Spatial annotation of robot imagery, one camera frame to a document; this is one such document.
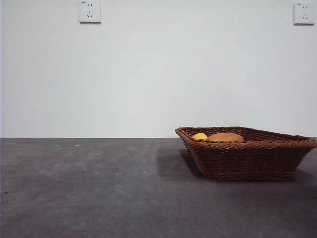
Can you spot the brown wicker basket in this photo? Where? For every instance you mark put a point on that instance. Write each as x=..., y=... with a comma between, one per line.
x=247, y=161

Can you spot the yellow corn cob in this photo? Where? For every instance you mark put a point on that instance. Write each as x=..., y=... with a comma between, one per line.
x=199, y=136

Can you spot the white wall socket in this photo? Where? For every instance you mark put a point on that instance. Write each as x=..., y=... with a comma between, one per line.
x=302, y=14
x=90, y=12

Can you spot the brown potato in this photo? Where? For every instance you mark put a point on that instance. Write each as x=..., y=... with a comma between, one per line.
x=225, y=137

